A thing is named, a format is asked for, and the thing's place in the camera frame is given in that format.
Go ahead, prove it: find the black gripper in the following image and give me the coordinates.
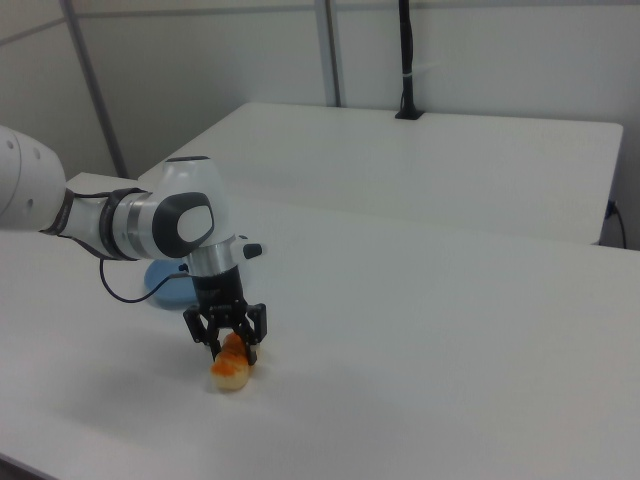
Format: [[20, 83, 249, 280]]
[[182, 264, 269, 366]]

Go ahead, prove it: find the bread with orange topping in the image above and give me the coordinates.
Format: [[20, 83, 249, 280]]
[[209, 333, 253, 394]]

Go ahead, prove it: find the blue plate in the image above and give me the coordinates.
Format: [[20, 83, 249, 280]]
[[143, 258, 199, 311]]

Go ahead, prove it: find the white side table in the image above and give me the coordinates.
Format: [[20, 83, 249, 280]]
[[136, 102, 625, 247]]

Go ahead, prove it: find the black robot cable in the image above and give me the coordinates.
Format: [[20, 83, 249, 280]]
[[99, 256, 194, 304]]

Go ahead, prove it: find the grey partition frame post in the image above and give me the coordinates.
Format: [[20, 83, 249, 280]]
[[313, 0, 344, 108], [58, 0, 129, 179]]

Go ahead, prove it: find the black camera pole with base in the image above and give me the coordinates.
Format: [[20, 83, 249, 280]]
[[394, 0, 426, 122]]

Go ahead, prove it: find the black wall cable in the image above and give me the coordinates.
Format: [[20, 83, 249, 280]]
[[605, 199, 629, 251]]

